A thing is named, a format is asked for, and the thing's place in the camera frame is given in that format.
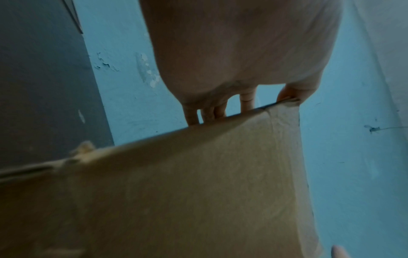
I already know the person's right hand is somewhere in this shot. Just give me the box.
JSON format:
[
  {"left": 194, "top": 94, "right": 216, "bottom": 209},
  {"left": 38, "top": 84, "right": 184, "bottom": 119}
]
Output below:
[{"left": 331, "top": 245, "right": 348, "bottom": 258}]

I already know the person's left hand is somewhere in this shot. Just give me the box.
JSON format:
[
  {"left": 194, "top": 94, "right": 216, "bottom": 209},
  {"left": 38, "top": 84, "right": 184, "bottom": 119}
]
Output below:
[{"left": 139, "top": 0, "right": 347, "bottom": 126}]

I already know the brown cardboard box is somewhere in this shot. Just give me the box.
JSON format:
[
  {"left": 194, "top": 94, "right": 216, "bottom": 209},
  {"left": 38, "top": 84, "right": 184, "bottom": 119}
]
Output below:
[{"left": 0, "top": 97, "right": 324, "bottom": 258}]

